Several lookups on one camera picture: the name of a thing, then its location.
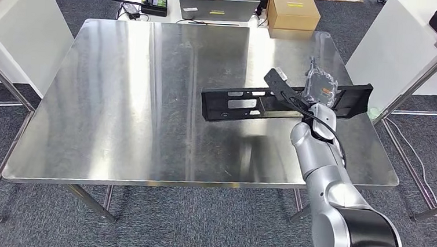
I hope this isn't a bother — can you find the black plastic panel part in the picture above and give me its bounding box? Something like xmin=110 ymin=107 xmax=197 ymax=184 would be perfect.
xmin=199 ymin=71 xmax=374 ymax=133

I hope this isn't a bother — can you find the grey laptop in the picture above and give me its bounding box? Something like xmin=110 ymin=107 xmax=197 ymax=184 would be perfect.
xmin=177 ymin=0 xmax=262 ymax=26

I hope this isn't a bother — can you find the thin black desk cable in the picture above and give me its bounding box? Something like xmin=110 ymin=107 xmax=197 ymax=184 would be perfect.
xmin=175 ymin=18 xmax=242 ymax=28

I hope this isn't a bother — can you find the white partition board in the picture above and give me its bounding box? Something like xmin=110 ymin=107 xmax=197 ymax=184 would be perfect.
xmin=0 ymin=0 xmax=78 ymax=101
xmin=341 ymin=0 xmax=437 ymax=116

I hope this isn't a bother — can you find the cardboard box with yellow label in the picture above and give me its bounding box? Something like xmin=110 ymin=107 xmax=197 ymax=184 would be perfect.
xmin=265 ymin=0 xmax=323 ymax=34

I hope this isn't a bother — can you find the white floor cable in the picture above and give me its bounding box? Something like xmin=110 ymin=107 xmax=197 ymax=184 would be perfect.
xmin=377 ymin=116 xmax=437 ymax=236

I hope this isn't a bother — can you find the black power adapter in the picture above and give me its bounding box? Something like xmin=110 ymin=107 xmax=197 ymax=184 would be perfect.
xmin=116 ymin=1 xmax=151 ymax=22

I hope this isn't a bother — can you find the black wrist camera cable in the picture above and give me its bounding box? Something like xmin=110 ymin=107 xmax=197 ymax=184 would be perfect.
xmin=276 ymin=91 xmax=353 ymax=169

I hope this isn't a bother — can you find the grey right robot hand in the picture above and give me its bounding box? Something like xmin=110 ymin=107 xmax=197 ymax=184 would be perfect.
xmin=301 ymin=55 xmax=341 ymax=109

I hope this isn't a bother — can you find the black remote controller with antennas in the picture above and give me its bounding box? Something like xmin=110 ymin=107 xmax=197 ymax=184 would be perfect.
xmin=110 ymin=0 xmax=170 ymax=18

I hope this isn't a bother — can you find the stainless steel workbench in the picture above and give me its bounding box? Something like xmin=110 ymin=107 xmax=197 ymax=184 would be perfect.
xmin=0 ymin=9 xmax=410 ymax=244

